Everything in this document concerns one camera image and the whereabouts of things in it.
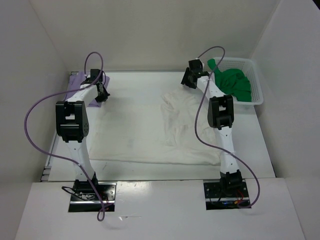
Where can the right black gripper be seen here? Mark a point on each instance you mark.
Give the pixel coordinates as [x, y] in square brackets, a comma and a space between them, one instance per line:
[185, 81]

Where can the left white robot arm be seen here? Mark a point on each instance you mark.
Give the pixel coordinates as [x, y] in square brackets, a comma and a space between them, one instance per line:
[72, 126]

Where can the purple t shirt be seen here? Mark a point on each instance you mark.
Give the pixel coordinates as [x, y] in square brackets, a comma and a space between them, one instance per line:
[75, 81]

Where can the white plastic basket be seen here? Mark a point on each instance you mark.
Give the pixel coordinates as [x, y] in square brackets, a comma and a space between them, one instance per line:
[249, 69]

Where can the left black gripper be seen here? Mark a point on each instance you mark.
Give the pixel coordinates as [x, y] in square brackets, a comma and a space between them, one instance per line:
[104, 97]

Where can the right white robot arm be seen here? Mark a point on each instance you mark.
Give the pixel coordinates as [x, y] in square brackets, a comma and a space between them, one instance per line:
[220, 117]

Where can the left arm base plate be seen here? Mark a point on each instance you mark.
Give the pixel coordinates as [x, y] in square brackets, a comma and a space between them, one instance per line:
[84, 199]

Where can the white t shirt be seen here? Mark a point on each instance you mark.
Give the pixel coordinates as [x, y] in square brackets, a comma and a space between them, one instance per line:
[166, 133]

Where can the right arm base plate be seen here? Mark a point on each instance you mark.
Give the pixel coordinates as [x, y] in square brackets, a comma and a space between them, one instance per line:
[218, 199]

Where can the green t shirt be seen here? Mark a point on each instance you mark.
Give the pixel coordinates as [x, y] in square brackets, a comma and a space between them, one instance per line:
[232, 82]

